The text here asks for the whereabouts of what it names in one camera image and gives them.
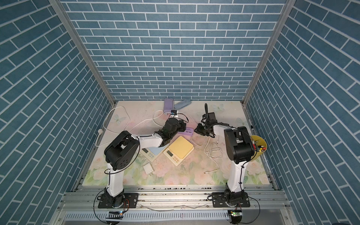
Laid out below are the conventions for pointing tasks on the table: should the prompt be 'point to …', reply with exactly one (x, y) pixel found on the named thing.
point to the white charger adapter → (148, 168)
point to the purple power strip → (188, 131)
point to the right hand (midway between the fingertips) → (196, 130)
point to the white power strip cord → (128, 122)
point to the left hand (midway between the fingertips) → (187, 121)
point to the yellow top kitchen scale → (177, 152)
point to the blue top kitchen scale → (151, 153)
